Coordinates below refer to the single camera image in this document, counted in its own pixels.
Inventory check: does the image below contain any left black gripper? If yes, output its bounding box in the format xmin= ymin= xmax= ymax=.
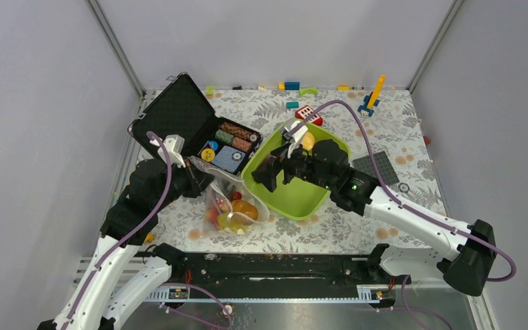
xmin=153 ymin=155 xmax=216 ymax=210

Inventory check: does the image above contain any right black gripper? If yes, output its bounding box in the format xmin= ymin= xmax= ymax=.
xmin=252 ymin=137 xmax=335 ymax=192

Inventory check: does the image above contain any brown toy fruit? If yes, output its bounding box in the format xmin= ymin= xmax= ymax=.
xmin=232 ymin=199 xmax=259 ymax=221

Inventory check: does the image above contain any clear zip top bag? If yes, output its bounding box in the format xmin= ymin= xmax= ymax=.
xmin=203 ymin=167 xmax=270 ymax=235

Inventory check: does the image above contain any yellow green toy fruit slice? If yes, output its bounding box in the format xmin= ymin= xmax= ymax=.
xmin=217 ymin=213 xmax=246 ymax=234

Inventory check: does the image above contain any red lychee bunch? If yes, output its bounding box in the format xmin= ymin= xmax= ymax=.
xmin=204 ymin=190 xmax=242 ymax=230

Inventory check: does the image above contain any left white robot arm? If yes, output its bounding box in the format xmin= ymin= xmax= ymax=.
xmin=38 ymin=159 xmax=214 ymax=329

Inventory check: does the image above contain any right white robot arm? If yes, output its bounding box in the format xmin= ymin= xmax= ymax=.
xmin=251 ymin=140 xmax=497 ymax=296

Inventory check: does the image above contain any blue playing card deck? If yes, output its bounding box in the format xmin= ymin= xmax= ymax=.
xmin=211 ymin=145 xmax=245 ymax=174

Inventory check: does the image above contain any green plastic tray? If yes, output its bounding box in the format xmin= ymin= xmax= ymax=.
xmin=241 ymin=119 xmax=350 ymax=220

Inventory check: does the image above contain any yellow toy lemon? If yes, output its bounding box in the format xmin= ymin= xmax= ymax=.
xmin=301 ymin=132 xmax=316 ymax=151

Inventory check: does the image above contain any red white toy block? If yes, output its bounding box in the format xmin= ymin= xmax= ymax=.
xmin=295 ymin=105 xmax=324 ymax=127

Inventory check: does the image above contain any teal small block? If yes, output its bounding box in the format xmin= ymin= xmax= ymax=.
xmin=286 ymin=101 xmax=299 ymax=109

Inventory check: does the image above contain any blue lego brick back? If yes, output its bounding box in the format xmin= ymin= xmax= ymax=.
xmin=283 ymin=81 xmax=300 ymax=91

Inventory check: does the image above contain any green arch block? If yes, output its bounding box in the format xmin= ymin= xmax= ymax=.
xmin=299 ymin=87 xmax=318 ymax=98

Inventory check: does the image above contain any black poker chip case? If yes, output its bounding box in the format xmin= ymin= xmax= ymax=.
xmin=128 ymin=72 xmax=263 ymax=175

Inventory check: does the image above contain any light green cube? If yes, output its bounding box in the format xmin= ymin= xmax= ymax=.
xmin=206 ymin=86 xmax=215 ymax=96

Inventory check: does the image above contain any grey lego baseplate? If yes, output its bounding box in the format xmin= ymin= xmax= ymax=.
xmin=351 ymin=151 xmax=400 ymax=186

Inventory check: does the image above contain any yellow blue block tower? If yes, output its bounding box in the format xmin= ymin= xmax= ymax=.
xmin=357 ymin=75 xmax=386 ymax=117

